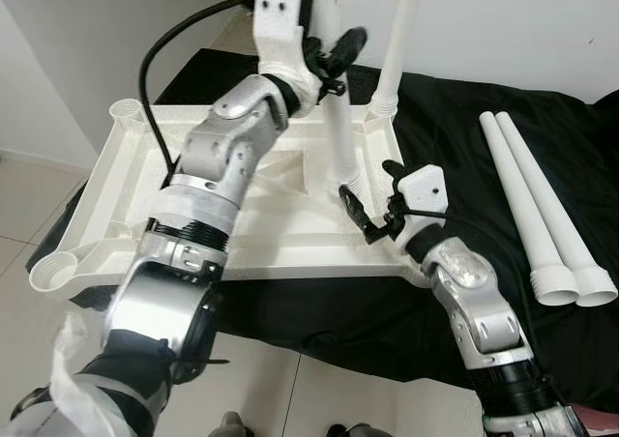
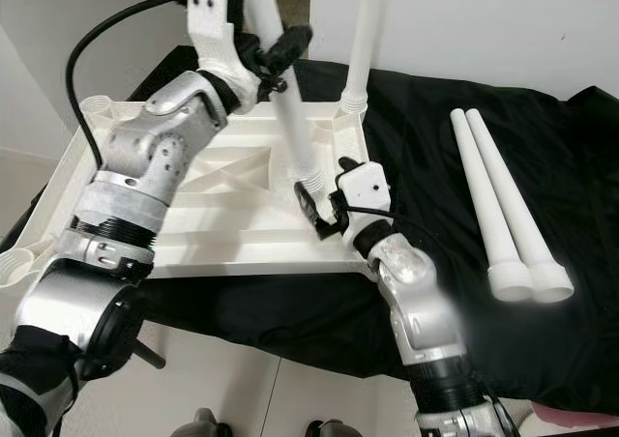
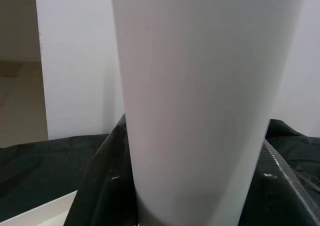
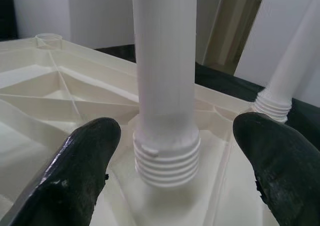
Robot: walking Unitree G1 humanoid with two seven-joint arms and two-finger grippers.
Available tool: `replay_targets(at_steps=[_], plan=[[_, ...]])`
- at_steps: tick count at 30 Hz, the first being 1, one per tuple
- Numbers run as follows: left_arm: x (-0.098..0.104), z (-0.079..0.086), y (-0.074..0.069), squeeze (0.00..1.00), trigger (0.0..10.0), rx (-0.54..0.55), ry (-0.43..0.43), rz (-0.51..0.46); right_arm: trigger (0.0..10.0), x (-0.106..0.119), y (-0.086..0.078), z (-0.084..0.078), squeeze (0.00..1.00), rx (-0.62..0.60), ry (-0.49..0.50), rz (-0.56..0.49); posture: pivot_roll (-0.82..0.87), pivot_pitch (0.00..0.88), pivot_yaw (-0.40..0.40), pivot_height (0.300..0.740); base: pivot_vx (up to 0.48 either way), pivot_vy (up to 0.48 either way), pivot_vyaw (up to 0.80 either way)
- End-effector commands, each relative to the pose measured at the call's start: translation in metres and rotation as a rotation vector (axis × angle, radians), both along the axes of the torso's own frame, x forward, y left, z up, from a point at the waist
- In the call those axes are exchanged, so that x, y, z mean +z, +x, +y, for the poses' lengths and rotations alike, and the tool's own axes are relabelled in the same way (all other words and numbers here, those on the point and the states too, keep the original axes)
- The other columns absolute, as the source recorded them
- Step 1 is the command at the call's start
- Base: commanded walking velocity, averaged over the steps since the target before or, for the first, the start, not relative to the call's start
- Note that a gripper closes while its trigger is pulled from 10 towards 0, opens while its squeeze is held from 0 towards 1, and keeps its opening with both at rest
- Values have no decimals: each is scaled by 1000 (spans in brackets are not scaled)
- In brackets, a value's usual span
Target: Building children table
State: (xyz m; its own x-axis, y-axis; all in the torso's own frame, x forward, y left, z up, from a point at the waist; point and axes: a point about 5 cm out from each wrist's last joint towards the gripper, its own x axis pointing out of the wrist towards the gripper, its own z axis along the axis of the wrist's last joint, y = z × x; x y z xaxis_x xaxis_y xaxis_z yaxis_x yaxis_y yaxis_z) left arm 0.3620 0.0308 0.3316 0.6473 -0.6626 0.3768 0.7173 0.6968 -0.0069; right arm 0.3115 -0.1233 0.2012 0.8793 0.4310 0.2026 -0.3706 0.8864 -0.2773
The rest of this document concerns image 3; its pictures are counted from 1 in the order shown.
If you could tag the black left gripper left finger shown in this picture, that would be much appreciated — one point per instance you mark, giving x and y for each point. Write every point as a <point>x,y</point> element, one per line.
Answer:
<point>107,198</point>

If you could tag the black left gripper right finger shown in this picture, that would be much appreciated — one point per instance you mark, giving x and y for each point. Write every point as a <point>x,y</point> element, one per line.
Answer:
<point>280,206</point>

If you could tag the white plastic table leg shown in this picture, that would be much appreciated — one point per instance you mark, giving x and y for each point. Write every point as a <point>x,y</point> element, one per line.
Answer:
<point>200,98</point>

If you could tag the white plastic table top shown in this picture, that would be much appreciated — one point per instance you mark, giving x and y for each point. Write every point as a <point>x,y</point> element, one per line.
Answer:
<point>30,213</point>

